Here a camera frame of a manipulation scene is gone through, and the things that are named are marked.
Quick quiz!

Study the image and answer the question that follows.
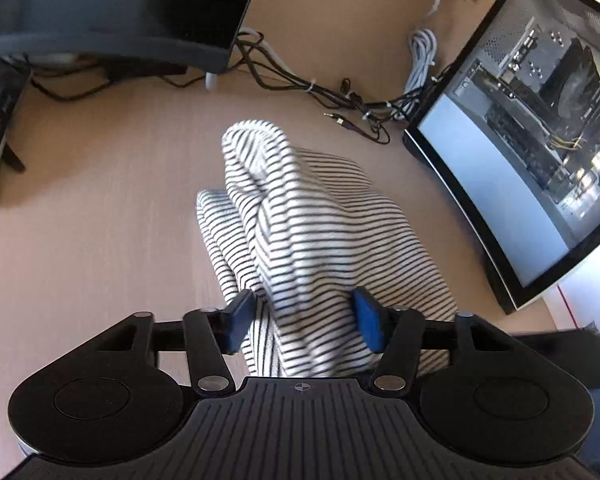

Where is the striped white black garment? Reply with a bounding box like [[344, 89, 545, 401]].
[[196, 120, 457, 377]]

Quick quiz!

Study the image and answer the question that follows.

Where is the glass panel computer case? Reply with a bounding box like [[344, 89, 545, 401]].
[[404, 0, 600, 313]]

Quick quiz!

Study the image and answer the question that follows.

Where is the black computer monitor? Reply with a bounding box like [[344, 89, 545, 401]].
[[0, 0, 250, 74]]

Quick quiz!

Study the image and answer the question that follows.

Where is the black cable bundle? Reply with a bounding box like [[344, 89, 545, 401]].
[[29, 29, 454, 146]]

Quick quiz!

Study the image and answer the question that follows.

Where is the white coiled cable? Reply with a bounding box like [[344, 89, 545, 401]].
[[398, 0, 444, 122]]

